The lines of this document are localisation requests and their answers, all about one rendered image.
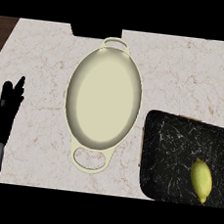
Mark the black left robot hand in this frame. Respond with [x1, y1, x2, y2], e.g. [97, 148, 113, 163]
[0, 72, 27, 157]

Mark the cream oval pot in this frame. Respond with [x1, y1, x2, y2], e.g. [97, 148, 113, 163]
[56, 32, 150, 179]

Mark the black marble tray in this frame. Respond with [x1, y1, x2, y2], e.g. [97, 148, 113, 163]
[135, 108, 224, 209]

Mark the yellow lemon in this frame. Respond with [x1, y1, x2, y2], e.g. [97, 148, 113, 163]
[187, 157, 217, 206]

